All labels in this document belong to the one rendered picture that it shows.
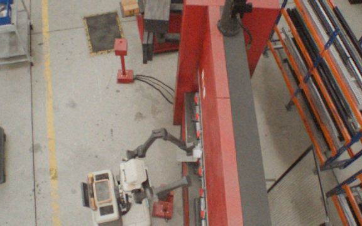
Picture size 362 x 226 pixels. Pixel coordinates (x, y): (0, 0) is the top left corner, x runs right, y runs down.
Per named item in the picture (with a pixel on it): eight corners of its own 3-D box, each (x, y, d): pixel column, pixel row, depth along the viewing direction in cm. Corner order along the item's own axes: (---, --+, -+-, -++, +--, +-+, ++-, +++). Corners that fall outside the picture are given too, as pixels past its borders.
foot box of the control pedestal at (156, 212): (153, 201, 444) (153, 199, 434) (173, 204, 444) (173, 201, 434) (151, 216, 434) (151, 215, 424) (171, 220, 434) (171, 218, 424)
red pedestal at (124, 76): (117, 73, 538) (112, 37, 466) (133, 73, 540) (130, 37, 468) (115, 83, 528) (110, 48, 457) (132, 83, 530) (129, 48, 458)
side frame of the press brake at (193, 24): (172, 110, 513) (185, -15, 313) (229, 110, 519) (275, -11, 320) (172, 125, 500) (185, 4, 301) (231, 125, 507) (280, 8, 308)
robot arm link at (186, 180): (188, 172, 324) (191, 183, 320) (189, 174, 336) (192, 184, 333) (142, 189, 322) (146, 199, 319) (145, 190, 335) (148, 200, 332)
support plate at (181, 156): (175, 145, 377) (175, 145, 376) (200, 145, 379) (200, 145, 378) (176, 161, 368) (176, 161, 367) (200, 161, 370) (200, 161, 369)
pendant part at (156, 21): (149, 37, 435) (148, -17, 362) (168, 39, 436) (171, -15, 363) (144, 69, 410) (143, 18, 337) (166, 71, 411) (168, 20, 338)
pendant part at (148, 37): (146, 34, 419) (146, 12, 388) (156, 35, 420) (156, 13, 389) (142, 64, 397) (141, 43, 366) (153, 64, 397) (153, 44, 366)
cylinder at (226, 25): (215, 17, 295) (225, -27, 255) (245, 19, 297) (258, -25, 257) (219, 48, 279) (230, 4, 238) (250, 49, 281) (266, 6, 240)
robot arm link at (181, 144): (158, 129, 323) (160, 139, 317) (163, 126, 321) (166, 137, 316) (181, 142, 357) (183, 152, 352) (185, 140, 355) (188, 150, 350)
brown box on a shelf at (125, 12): (119, 2, 479) (118, -5, 468) (137, 0, 483) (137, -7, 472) (122, 17, 465) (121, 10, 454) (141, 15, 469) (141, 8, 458)
